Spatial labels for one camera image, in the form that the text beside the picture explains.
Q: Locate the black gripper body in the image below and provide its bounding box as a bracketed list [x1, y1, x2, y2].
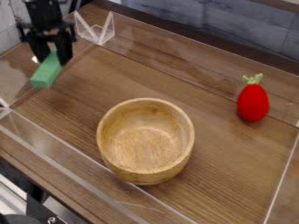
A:
[17, 0, 77, 42]

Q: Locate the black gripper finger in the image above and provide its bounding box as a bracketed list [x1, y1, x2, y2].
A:
[27, 33, 51, 62]
[55, 34, 73, 66]

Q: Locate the green rectangular stick block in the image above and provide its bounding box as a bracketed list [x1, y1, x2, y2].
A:
[31, 51, 62, 88]

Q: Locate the brown wooden bowl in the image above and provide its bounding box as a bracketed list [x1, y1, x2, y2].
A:
[97, 98, 196, 186]

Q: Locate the red plush strawberry toy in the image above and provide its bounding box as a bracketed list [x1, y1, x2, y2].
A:
[238, 73, 270, 123]

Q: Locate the clear acrylic corner bracket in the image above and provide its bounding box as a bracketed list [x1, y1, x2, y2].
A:
[74, 11, 117, 46]

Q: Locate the clear acrylic tray wall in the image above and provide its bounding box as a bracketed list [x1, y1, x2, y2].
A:
[0, 13, 299, 224]

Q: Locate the black metal bracket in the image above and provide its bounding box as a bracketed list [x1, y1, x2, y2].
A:
[26, 196, 59, 224]

